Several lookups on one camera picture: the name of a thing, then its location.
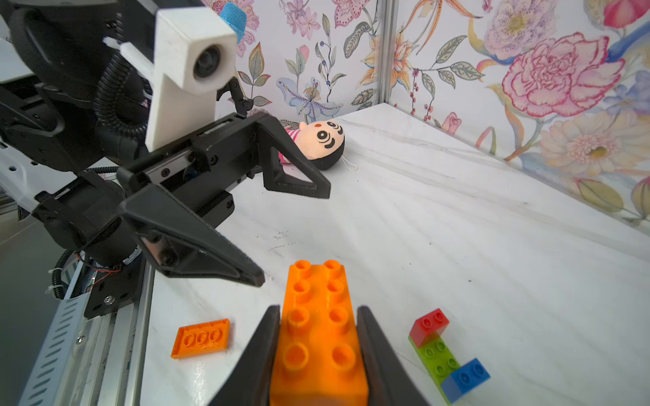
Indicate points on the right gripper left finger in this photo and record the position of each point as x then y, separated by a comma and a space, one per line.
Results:
249, 382

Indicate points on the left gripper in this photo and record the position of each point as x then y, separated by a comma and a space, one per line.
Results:
168, 205

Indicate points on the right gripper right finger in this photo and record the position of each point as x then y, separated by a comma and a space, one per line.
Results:
388, 382

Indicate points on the lime green long brick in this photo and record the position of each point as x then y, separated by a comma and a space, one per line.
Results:
438, 360

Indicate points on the red long brick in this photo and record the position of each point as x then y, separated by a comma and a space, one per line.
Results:
429, 327

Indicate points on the orange tall long brick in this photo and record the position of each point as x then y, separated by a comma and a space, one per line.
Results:
318, 360

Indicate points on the blue small brick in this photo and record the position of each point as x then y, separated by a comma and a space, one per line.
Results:
462, 381

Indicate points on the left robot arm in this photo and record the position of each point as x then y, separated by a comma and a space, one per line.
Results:
141, 102

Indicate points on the orange flat brick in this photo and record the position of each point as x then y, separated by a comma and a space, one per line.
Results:
201, 339

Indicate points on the plush doll pink dress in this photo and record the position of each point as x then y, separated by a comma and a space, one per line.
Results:
322, 142

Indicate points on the blue toy microphone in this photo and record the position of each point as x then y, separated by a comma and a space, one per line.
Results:
235, 18

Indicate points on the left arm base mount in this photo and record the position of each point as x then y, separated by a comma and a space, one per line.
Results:
112, 289

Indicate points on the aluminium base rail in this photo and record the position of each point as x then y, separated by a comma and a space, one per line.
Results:
97, 361

